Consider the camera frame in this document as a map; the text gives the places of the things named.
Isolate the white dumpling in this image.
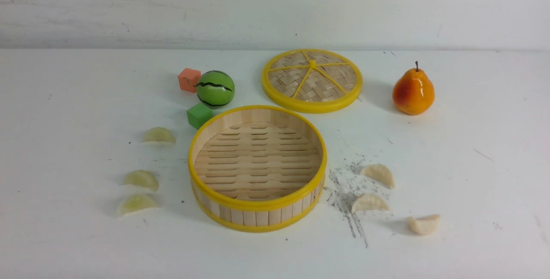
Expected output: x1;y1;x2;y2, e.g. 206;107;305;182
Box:
360;164;395;189
350;193;390;214
407;214;440;236

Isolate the pale green dumpling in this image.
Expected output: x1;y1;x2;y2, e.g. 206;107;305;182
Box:
143;127;176;144
116;193;160;218
122;169;159;192

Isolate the bamboo steamer tray yellow rim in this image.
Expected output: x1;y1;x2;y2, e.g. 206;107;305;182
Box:
187;105;327;233

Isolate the woven bamboo steamer lid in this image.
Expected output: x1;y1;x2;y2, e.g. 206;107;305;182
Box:
261;49;363;113

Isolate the green toy watermelon ball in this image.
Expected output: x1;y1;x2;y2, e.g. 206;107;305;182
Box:
195;70;235;109

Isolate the green foam cube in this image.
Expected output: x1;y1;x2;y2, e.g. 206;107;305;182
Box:
186;103;214;130

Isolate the orange foam cube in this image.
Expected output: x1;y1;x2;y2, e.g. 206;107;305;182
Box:
177;67;202;93

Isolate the orange toy pear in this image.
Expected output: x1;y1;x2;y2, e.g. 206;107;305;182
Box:
392;61;435;116

